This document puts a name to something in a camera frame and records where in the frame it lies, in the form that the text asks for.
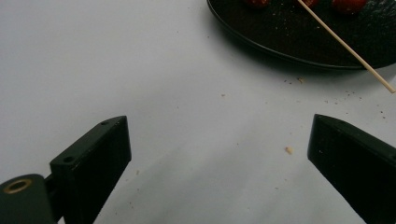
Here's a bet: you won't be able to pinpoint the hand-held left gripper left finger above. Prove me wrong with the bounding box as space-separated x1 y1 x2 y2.
49 115 133 224

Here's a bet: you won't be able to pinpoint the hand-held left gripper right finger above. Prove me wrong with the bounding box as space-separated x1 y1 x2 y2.
306 113 396 224

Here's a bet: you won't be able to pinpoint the thin wooden skewer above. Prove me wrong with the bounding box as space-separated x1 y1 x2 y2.
296 0 396 94

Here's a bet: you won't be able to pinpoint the round black plate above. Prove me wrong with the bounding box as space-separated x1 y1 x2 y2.
205 0 396 70

